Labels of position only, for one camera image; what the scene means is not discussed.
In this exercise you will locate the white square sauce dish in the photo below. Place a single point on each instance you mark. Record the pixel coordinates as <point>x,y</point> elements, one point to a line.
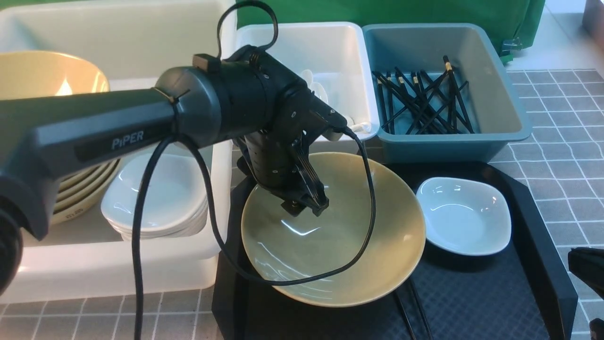
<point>465,217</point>

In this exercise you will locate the white spoons in bin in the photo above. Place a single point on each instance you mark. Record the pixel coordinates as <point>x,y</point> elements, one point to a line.
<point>319,91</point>

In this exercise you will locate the small white plastic bin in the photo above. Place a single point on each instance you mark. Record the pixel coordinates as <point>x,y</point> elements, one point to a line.
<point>335,53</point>

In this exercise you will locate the stack of yellow-green bowls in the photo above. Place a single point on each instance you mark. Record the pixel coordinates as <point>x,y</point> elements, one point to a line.
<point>30,74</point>

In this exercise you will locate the green cloth backdrop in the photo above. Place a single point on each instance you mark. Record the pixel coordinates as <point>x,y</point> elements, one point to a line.
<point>377,14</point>

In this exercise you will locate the black chopsticks in bin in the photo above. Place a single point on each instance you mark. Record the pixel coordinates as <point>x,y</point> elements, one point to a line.
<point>424,105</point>

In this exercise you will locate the black plastic serving tray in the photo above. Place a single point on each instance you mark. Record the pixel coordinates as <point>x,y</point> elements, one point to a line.
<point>522,293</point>

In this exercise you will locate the black chopstick pair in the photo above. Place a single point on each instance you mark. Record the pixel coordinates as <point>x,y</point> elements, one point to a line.
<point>411,309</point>

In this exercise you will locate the yellow-green noodle bowl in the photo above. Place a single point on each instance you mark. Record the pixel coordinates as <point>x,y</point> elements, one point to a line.
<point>281,247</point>

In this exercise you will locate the grey checkered table mat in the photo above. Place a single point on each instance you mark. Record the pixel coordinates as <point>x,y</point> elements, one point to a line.
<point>561,163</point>

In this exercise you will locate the blue-grey plastic bin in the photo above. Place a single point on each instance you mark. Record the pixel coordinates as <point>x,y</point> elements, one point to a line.
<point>490,97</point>

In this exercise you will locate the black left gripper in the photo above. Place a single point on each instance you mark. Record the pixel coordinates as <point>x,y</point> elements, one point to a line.
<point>278,155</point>

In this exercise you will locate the stack of white sauce dishes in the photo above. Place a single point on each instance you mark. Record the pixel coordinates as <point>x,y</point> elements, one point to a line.
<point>176,202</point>

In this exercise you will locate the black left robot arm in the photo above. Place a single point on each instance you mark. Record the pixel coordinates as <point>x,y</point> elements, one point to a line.
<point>250,98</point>

